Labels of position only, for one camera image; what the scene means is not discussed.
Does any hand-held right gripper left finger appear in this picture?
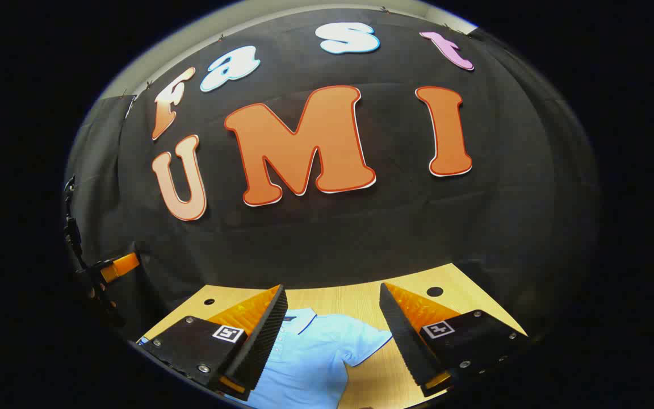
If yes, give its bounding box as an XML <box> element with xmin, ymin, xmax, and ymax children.
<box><xmin>137</xmin><ymin>284</ymin><xmax>288</xmax><ymax>399</ymax></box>

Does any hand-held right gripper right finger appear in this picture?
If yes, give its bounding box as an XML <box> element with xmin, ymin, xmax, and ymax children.
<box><xmin>379</xmin><ymin>282</ymin><xmax>530</xmax><ymax>398</ymax></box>

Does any light blue T-shirt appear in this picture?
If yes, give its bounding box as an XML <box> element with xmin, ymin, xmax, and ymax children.
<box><xmin>139</xmin><ymin>308</ymin><xmax>394</xmax><ymax>409</ymax></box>

